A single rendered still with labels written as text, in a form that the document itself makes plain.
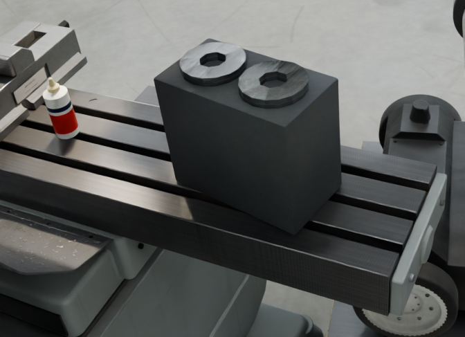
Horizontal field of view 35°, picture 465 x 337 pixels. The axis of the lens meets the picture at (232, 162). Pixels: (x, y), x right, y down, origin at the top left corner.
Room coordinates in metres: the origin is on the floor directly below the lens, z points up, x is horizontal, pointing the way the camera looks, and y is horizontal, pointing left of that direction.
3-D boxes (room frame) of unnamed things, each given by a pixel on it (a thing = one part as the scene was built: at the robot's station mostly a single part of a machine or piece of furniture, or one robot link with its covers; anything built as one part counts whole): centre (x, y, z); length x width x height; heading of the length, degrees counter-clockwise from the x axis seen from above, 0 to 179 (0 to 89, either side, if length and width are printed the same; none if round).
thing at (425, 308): (0.91, -0.29, 0.50); 0.20 x 0.05 x 0.20; 70
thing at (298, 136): (0.82, -0.03, 1.04); 0.22 x 0.12 x 0.20; 46
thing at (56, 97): (1.02, 0.27, 0.99); 0.04 x 0.04 x 0.11
